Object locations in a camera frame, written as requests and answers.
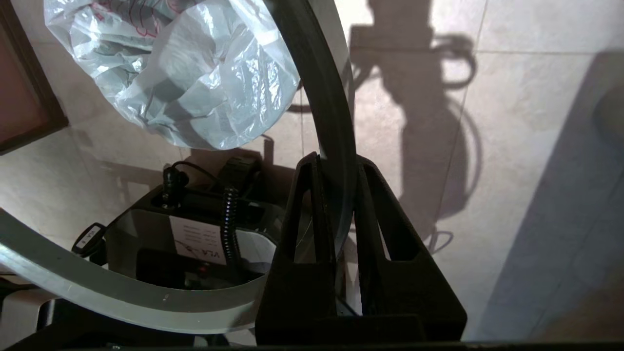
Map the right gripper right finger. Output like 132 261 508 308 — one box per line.
353 156 468 342

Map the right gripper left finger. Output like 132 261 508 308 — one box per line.
255 152 343 345

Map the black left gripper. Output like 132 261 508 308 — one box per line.
222 155 266 192

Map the new white red plastic bag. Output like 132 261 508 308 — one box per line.
44 0 301 151

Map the grey bin retaining ring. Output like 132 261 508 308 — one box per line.
0 0 357 335

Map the black robot base chassis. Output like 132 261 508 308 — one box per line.
0 273 259 351

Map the black tag with white label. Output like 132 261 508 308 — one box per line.
72 222 107 258

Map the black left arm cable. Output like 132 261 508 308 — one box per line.
161 161 240 276

